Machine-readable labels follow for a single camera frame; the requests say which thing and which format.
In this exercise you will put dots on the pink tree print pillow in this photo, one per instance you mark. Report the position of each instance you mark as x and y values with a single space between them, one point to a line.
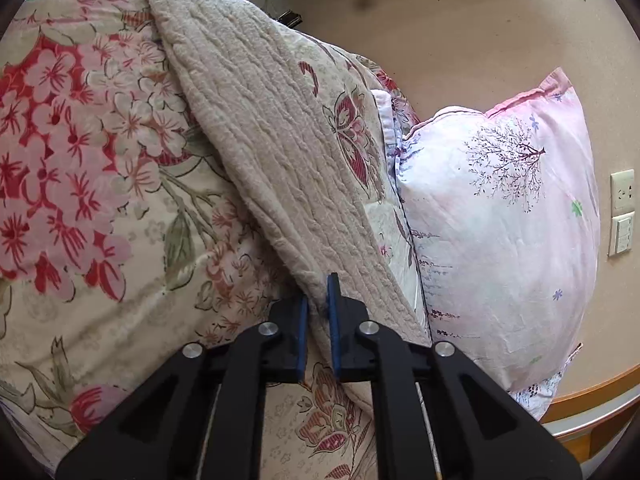
500 240

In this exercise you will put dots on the floral printed duvet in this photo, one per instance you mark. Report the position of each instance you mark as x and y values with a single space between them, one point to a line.
100 170

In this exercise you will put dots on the beige quilted blanket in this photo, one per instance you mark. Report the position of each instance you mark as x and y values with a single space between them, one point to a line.
260 125

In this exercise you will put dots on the pink lavender print pillow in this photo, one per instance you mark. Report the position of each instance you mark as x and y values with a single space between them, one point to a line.
387 112

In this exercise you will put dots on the beige wall socket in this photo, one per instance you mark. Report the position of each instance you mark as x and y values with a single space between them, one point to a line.
622 191

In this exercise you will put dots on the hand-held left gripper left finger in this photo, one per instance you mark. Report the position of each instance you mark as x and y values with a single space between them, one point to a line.
301 336

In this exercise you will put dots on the wooden bed headboard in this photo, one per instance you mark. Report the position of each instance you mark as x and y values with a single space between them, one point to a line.
590 410

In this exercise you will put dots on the beige light switch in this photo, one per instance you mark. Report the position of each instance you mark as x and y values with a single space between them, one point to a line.
622 234

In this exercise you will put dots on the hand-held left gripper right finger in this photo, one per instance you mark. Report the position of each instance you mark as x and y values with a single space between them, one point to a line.
334 331

